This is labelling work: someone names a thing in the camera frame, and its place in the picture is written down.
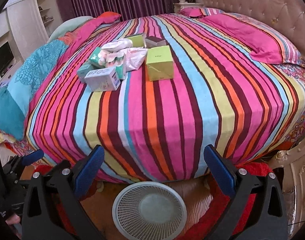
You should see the green vitamin E box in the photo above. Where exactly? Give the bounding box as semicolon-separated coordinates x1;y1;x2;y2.
106;51;126;80

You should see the white toilet cover packet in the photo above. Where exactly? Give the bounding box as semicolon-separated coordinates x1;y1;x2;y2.
121;47;148;72
101;38;133;53

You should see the green box with silver flap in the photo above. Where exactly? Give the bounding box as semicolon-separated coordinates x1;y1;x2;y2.
125;33;146;48

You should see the person's left hand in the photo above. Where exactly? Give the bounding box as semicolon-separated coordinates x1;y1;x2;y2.
5;213;21;225

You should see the red fluffy rug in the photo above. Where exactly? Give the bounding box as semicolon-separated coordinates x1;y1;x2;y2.
32;161;275;240

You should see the blue pink folded quilt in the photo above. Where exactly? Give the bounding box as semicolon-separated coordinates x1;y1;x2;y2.
0;11;121;141

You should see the teal small box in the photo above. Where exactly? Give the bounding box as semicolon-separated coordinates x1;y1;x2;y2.
77;61;97;83

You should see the black television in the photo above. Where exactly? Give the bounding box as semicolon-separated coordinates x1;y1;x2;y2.
0;42;14;75

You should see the white blue medicine box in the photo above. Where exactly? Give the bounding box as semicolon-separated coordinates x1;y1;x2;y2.
85;67;120;92

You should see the green tissue pack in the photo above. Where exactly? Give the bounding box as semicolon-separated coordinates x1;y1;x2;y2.
88;47;109;68

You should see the white wardrobe cabinet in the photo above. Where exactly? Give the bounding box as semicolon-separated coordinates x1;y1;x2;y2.
0;0;62;84

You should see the light green pillow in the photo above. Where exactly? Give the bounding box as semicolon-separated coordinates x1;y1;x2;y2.
47;16;93;43

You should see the striped colourful bed sheet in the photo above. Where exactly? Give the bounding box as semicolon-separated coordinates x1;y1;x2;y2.
25;14;305;183

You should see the large green cardboard box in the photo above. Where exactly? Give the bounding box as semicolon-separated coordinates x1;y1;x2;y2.
145;46;174;81

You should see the dark brown small box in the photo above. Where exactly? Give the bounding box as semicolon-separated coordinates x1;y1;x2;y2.
145;36;167;49

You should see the pink striped pillow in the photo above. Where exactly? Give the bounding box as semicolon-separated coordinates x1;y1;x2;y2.
201;12;303;66
179;7;224;18

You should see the white nightstand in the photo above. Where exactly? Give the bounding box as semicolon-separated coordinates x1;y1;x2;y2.
174;3;203;13

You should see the beige tufted headboard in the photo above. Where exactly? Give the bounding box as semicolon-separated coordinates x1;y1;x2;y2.
199;0;305;63

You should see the far pink striped pillow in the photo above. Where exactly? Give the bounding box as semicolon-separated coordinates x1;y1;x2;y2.
179;7;224;18

